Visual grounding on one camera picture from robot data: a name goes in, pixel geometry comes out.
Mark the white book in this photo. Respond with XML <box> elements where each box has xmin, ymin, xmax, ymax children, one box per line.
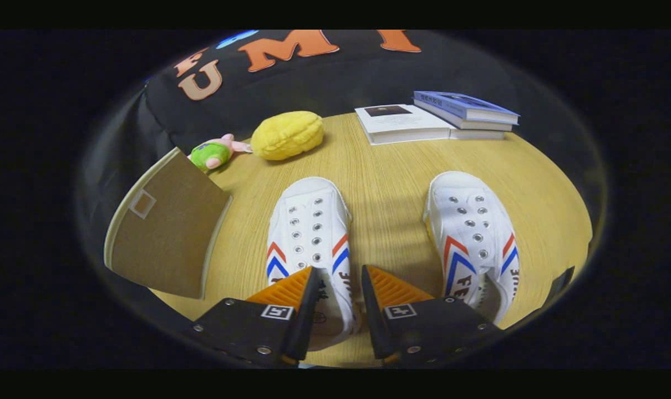
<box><xmin>354</xmin><ymin>104</ymin><xmax>506</xmax><ymax>146</ymax></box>

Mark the blue book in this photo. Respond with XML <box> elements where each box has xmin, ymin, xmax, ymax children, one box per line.
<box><xmin>412</xmin><ymin>90</ymin><xmax>521</xmax><ymax>126</ymax></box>

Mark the brown fabric storage box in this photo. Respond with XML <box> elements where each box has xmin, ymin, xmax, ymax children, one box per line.
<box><xmin>104</xmin><ymin>146</ymin><xmax>233</xmax><ymax>300</ymax></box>

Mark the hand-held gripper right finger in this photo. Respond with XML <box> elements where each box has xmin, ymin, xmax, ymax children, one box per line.
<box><xmin>360</xmin><ymin>264</ymin><xmax>504</xmax><ymax>365</ymax></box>

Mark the yellow plush toy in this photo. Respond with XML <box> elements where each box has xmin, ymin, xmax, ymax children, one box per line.
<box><xmin>251</xmin><ymin>110</ymin><xmax>325</xmax><ymax>162</ymax></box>

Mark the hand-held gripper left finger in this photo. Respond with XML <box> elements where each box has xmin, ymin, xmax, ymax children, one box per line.
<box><xmin>187</xmin><ymin>265</ymin><xmax>322</xmax><ymax>367</ymax></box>

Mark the pink and green plush toy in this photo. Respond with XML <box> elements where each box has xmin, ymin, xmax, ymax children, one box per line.
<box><xmin>187</xmin><ymin>133</ymin><xmax>253</xmax><ymax>172</ymax></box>

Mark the white canvas shoe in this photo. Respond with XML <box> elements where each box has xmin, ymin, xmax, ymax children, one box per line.
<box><xmin>423</xmin><ymin>171</ymin><xmax>521</xmax><ymax>326</ymax></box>
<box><xmin>265</xmin><ymin>176</ymin><xmax>362</xmax><ymax>351</ymax></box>

